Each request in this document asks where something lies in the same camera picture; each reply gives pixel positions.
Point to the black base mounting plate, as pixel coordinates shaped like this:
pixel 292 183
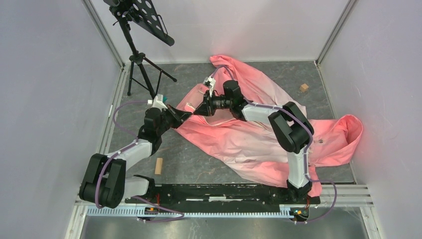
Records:
pixel 220 198

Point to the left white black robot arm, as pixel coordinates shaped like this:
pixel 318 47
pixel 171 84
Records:
pixel 105 182

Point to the small wooden cube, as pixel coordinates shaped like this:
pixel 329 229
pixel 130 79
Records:
pixel 304 88

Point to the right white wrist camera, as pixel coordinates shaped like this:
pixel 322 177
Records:
pixel 210 83

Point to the black perforated music stand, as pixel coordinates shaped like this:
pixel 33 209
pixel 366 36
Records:
pixel 144 14

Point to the pink zip jacket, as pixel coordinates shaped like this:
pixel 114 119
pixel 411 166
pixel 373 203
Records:
pixel 251 148

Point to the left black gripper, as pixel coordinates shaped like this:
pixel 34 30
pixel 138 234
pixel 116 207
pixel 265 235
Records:
pixel 179 117

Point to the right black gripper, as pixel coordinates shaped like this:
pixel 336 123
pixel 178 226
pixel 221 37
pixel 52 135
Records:
pixel 206 108

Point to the white slotted cable duct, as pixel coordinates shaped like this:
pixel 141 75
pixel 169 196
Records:
pixel 142 211

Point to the long wooden block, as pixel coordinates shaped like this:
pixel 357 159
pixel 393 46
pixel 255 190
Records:
pixel 158 166

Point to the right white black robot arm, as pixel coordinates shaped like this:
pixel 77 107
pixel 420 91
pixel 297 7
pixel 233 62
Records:
pixel 293 131

